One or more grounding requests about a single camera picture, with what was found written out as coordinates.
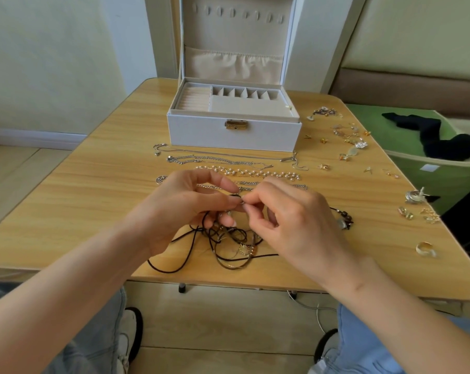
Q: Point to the small earrings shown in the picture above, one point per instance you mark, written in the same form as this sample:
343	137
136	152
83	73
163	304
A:
324	111

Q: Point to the person's left hand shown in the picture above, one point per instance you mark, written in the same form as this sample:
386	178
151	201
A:
184	210

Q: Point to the person's right hand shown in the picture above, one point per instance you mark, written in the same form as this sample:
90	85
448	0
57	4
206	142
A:
301	229

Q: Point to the beige padded wall panel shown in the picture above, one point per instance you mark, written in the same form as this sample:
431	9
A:
418	35

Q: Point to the person's right forearm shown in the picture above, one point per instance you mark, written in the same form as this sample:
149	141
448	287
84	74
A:
406	331

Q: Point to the person's left forearm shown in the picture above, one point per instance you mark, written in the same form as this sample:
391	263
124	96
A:
60	311

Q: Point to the white jewelry box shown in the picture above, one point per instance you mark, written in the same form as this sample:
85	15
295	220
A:
235	31

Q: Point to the black cloth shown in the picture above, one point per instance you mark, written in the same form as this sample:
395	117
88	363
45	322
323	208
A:
441	138

